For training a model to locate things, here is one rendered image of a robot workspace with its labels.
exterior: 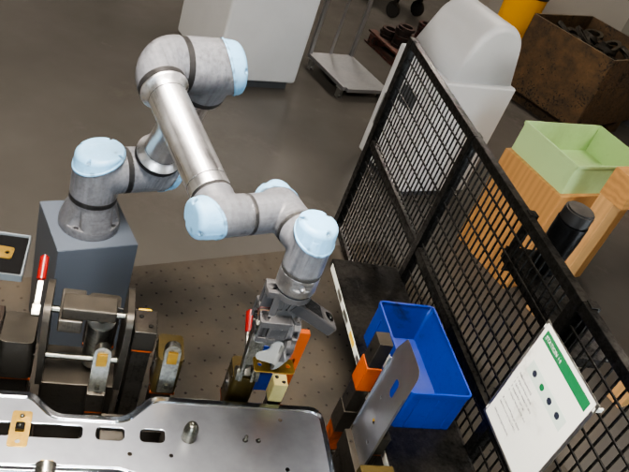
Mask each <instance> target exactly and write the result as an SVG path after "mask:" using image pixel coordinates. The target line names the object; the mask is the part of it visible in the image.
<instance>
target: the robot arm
mask: <svg viewBox="0 0 629 472"><path fill-rule="evenodd" d="M247 79H248V65H247V59H246V55H245V52H244V50H243V48H242V46H241V44H240V43H239V42H238V41H236V40H233V39H226V38H223V37H220V38H217V37H193V36H180V35H165V36H161V37H158V38H156V39H154V40H153V41H152V42H150V43H149V44H148V45H147V46H146V47H145V49H144V50H143V51H142V52H141V54H140V56H139V59H138V61H137V65H136V71H135V81H136V86H137V89H138V92H139V96H140V98H141V100H142V102H143V103H144V104H145V105H146V106H147V107H149V108H151V109H152V112H153V114H154V118H155V120H156V124H155V126H154V128H153V130H152V132H151V134H148V135H146V136H144V137H142V138H141V139H140V140H139V142H138V144H137V146H128V147H124V146H123V145H122V144H121V143H120V142H119V141H117V140H110V138H91V139H88V140H85V141H83V142H82V143H81V144H80V145H79V146H78V147H77V148H76V150H75V154H74V157H73V159H72V164H71V167H72V171H71V178H70V185H69V192H68V196H67V197H66V200H65V202H64V203H63V205H62V207H61V208H60V210H59V214H58V225H59V227H60V228H61V230H62V231H63V232H64V233H66V234H67V235H69V236H70V237H73V238H75V239H78V240H81V241H85V242H100V241H105V240H107V239H109V238H111V237H112V236H114V235H115V234H116V233H117V231H118V229H119V225H120V216H119V211H118V207H117V202H116V201H117V197H118V194H123V193H138V192H154V191H157V192H165V191H168V190H172V189H175V188H176V187H178V186H179V184H180V183H181V182H182V181H183V184H184V187H185V189H186V191H187V194H188V196H189V198H190V199H189V200H188V201H187V202H186V204H185V207H184V219H185V226H186V229H187V231H188V233H189V234H190V235H191V236H192V237H193V238H194V239H196V240H205V241H206V240H222V239H224V238H232V237H241V236H250V235H259V234H268V233H273V234H275V236H276V237H277V239H278V240H279V241H280V243H281V244H282V245H283V246H284V247H285V255H284V258H283V260H282V263H281V266H280V268H279V271H278V273H277V276H276V279H268V278H266V281H265V284H264V287H263V289H262V292H261V294H260V295H257V296H256V301H255V304H254V306H253V309H252V312H251V316H253V318H252V320H253V322H252V326H253V334H254V338H253V339H254V341H255V342H257V343H259V344H262V345H265V346H268V347H270V348H268V349H266V350H262V351H259V352H257V354H256V358H257V359H258V360H260V361H265V362H268V363H271V370H274V369H277V368H278V367H280V366H281V365H283V364H284V363H285V362H287V361H288V360H289V358H290V357H291V356H292V354H293V352H294V349H295V345H296V343H297V341H298V339H299V337H300V331H301V321H302V320H304V321H306V322H307V323H309V324H310V325H312V326H313V327H315V328H317V329H318V330H320V331H321V332H322V333H324V334H325V335H330V334H332V333H333V332H335V331H336V326H335V322H334V319H333V316H332V313H331V312H330V311H328V310H327V309H325V308H324V307H323V306H321V305H320V304H318V303H317V302H315V301H313V300H312V299H311V298H312V296H313V295H314V293H315V290H316V288H317V285H318V283H319V280H320V278H321V275H322V273H323V272H324V269H325V267H326V265H327V262H328V260H329V256H330V254H331V253H332V251H333V249H334V247H335V242H336V239H337V236H338V232H339V228H338V225H337V223H336V221H335V220H334V219H333V218H332V217H331V216H327V214H326V213H324V212H321V211H318V210H308V209H307V208H306V206H305V205H304V204H303V202H302V201H301V200H300V198H299V196H298V194H297V193H296V192H295V191H294V190H293V189H292V188H290V187H289V185H288V184H287V183H286V182H284V181H282V180H277V179H275V180H269V181H268V182H267V183H264V184H262V185H261V186H260V187H259V188H258V189H257V190H256V192H255V193H242V194H235V193H234V191H233V188H232V187H231V184H230V182H229V180H228V178H227V175H226V173H225V171H224V169H223V167H222V165H221V163H220V160H219V158H218V156H217V154H216V152H215V151H214V149H213V147H212V143H211V141H210V139H209V137H208V135H207V133H206V131H205V129H204V127H203V124H202V123H201V121H202V120H203V118H204V117H205V115H206V113H207V112H208V111H211V110H214V109H216V108H218V107H219V106H220V105H221V104H222V102H223V101H224V99H225V98H226V96H238V95H240V94H242V92H243V91H244V89H245V87H246V84H247ZM256 303H257V305H256Z"/></svg>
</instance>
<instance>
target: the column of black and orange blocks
mask: <svg viewBox="0 0 629 472"><path fill-rule="evenodd" d="M392 348H393V343H392V340H391V337H390V334H389V332H375V334H374V336H373V339H372V341H371V343H370V344H369V346H368V348H367V349H366V351H365V353H364V354H362V356H361V358H360V360H359V362H358V365H357V366H356V368H355V370H354V372H353V374H352V378H351V380H350V382H349V384H348V386H347V388H346V390H345V392H344V394H343V396H341V397H340V399H339V401H338V403H337V405H336V406H335V408H334V410H333V412H332V413H331V415H330V416H331V418H330V420H329V423H328V425H327V427H326V429H327V434H328V438H329V446H330V451H331V456H332V455H333V454H334V452H335V451H336V449H337V442H338V440H339V439H340V437H341V435H342V433H343V431H344V429H350V427H351V425H352V423H353V422H354V420H355V418H356V416H357V414H358V410H359V408H360V406H361V404H362V403H363V401H364V399H365V397H366V395H367V393H368V392H369V391H371V389H372V387H373V385H374V383H375V381H376V379H377V378H378V377H379V375H380V373H381V371H382V369H381V368H382V367H383V365H384V363H385V361H386V359H387V357H388V355H389V353H390V351H391V349H392Z"/></svg>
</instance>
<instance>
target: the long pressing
mask: <svg viewBox="0 0 629 472"><path fill-rule="evenodd" d="M15 410H21V411H32V412H33V417H32V422H31V425H32V424H35V425H53V426H72V427H80V428H81V437H80V438H58V437H38V436H28V442H27V446H26V447H24V448H23V447H8V446H7V436H8V435H0V472H35V467H36V462H38V461H40V460H53V461H54V462H56V463H57V466H56V472H287V471H285V469H286V468H289V471H288V472H335V469H334V464H333V461H332V456H331V451H330V446H329V438H328V434H327V429H326V424H325V421H324V419H323V416H322V414H321V413H320V412H319V411H318V410H317V409H315V408H313V407H310V406H289V405H275V404H261V403H247V402H233V401H219V400H206V399H192V398H178V397H164V396H155V397H152V398H149V399H147V400H146V401H145V402H143V403H142V404H140V405H139V406H137V407H136V408H135V409H133V410H132V411H130V412H129V413H128V414H126V415H123V416H119V417H114V416H98V415H82V414H66V413H60V412H57V411H55V410H53V409H52V408H51V407H50V406H48V405H47V404H46V403H45V402H44V401H43V400H42V399H41V398H40V397H39V396H38V395H36V394H34V393H32V392H29V391H5V390H0V423H9V424H10V423H11V419H12V414H13V411H15ZM278 419H281V420H282V421H278ZM189 421H195V422H196V423H197V424H198V434H197V439H196V441H195V442H194V443H192V444H186V443H184V442H183V441H182V438H181V436H182V433H183V428H184V426H185V425H186V423H187V422H189ZM99 428H108V429H121V430H123V431H124V439H123V440H120V441H118V440H100V439H97V438H96V431H97V429H99ZM142 431H160V432H163V433H164V441H163V442H161V443H158V442H143V441H141V440H140V433H141V432H142ZM246 435H248V439H247V440H248V442H246V443H245V442H243V441H242V440H243V439H244V437H245V436H246ZM258 438H260V441H261V442H260V443H256V439H258ZM128 452H131V453H132V455H131V456H128V455H127V453H128ZM170 454H172V455H173V457H172V458H170V457H169V455H170Z"/></svg>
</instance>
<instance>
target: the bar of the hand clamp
mask: <svg viewBox="0 0 629 472"><path fill-rule="evenodd" d="M253 338H254V334H253V326H252V328H251V330H250V334H249V337H248V340H247V344H246V347H245V350H244V353H243V356H242V359H241V365H240V367H241V374H240V377H239V380H238V381H241V380H242V376H243V373H244V370H245V366H246V364H250V365H252V368H251V371H252V374H251V375H250V382H253V381H254V378H255V375H256V371H255V370H254V364H253V357H255V356H256V354H257V352H259V351H262V350H263V348H264V346H265V345H262V344H259V343H257V342H255V341H254V339H253Z"/></svg>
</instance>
